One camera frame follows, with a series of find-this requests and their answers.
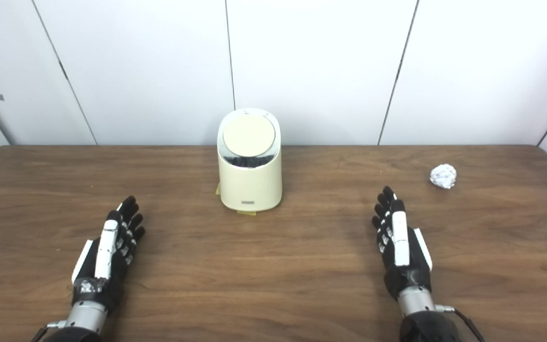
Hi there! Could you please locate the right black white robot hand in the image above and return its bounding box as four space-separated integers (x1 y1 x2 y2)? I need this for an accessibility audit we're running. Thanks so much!
372 186 433 301

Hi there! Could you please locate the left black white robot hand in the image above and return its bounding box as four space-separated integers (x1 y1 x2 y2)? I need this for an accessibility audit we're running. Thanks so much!
71 196 146 314

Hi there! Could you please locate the white paper ball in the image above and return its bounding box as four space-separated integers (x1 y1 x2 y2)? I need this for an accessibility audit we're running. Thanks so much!
430 164 458 190

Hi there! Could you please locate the round cream bin lid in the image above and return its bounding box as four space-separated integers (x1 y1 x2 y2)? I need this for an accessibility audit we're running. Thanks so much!
222 115 276 157

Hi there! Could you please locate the cream-colored trash bin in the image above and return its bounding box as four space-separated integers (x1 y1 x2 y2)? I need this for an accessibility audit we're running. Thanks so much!
217 108 283 212

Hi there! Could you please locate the black bin liner bag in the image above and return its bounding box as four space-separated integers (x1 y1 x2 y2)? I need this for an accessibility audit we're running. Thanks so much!
226 154 274 168

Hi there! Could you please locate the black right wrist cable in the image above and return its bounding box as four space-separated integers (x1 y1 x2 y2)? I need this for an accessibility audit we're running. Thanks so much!
435 304 485 342

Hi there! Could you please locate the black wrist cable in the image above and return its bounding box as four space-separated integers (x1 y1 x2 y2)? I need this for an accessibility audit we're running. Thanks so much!
30 321 66 342
435 304 485 342

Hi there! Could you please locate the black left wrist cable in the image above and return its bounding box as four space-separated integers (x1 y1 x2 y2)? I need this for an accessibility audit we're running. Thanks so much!
30 321 66 342

